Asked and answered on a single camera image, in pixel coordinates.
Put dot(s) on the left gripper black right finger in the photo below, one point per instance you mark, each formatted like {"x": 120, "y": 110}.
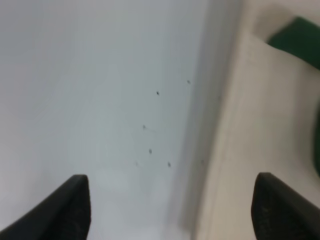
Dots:
{"x": 280, "y": 213}

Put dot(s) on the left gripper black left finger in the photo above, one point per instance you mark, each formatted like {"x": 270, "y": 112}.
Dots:
{"x": 63, "y": 215}

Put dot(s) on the dark green object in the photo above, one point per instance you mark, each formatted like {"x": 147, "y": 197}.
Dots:
{"x": 301, "y": 38}

